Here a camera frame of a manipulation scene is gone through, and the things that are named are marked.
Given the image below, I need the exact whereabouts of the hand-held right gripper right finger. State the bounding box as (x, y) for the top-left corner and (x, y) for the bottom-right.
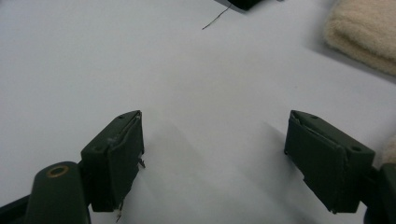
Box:
(284, 109), (376, 215)

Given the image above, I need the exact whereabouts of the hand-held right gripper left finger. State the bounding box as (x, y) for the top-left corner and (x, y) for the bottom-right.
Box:
(80, 109), (147, 213)

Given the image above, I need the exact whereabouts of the black glove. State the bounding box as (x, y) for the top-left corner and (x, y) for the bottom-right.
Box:
(227, 0), (263, 11)

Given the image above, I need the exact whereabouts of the beige fluffy cloth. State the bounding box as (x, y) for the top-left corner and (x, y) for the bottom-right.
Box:
(322, 0), (396, 77)
(380, 134), (396, 166)

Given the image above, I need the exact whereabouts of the dark thread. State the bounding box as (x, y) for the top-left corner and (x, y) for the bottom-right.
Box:
(201, 4), (232, 31)

